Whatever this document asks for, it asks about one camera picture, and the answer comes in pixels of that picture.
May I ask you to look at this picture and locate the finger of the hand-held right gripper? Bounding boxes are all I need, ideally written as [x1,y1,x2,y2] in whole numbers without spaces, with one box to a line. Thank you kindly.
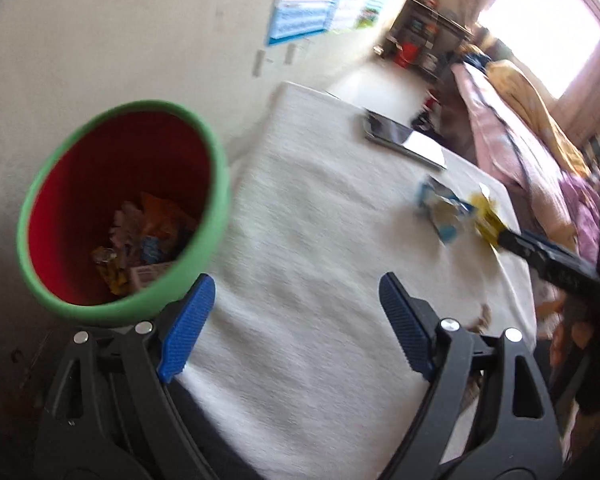
[495,227,600,297]

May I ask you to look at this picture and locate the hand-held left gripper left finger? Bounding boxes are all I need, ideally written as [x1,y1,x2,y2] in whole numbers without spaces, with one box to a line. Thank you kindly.
[32,274,216,461]

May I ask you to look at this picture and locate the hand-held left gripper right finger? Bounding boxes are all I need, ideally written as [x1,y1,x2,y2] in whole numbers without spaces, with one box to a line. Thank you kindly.
[379,272,563,480]

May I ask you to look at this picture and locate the white and pink snack box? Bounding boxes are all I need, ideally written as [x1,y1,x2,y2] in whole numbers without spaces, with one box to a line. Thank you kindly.
[129,262,177,291]

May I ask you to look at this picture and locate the pink wrapper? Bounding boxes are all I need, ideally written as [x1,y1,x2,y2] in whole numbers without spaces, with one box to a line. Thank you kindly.
[109,201,148,261]

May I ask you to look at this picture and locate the red bin with green rim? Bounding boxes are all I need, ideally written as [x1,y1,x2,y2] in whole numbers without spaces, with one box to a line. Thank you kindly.
[16,100,231,330]

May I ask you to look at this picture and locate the person's right hand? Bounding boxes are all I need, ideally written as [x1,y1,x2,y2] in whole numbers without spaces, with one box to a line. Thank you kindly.
[540,290,598,376]

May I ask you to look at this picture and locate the small beige scrap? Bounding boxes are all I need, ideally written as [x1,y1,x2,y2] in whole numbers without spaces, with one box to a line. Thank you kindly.
[467,304,493,334]

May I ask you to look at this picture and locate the small blue and white wrapper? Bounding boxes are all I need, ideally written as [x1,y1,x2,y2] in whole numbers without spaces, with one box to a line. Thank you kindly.
[140,235,181,263]

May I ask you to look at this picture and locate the crumpled yellow foil wrapper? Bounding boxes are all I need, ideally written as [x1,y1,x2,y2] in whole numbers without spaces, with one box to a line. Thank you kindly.
[92,246,131,295]

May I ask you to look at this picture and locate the blue and white carton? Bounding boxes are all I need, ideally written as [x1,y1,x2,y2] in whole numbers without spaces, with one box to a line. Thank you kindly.
[416,176,476,246]

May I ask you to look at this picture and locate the bed with pink blanket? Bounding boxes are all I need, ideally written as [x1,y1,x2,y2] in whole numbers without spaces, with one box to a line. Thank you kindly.
[452,60,600,281]

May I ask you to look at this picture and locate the orange wrapper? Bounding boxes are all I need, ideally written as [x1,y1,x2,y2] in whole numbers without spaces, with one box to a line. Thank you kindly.
[140,192,197,241]

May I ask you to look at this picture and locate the yellow blanket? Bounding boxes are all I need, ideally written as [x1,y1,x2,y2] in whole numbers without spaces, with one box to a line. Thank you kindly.
[485,59,593,178]

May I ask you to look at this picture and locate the black shoes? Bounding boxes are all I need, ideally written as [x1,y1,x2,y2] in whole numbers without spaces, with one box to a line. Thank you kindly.
[410,109,444,134]

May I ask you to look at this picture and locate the tablet with grey cover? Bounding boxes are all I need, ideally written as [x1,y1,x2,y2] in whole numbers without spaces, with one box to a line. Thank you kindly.
[362,110,448,171]

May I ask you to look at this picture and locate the bright window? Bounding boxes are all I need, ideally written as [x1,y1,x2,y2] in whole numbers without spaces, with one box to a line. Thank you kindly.
[477,0,600,101]

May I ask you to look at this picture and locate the red bucket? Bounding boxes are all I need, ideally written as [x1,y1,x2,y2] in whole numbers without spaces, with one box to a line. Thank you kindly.
[394,42,421,69]

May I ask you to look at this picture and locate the metal shelf rack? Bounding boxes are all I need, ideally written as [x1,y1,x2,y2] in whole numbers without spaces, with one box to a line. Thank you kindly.
[385,0,473,81]

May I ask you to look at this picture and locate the blue wall poster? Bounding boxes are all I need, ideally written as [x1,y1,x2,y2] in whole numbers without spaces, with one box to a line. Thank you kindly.
[266,0,348,47]

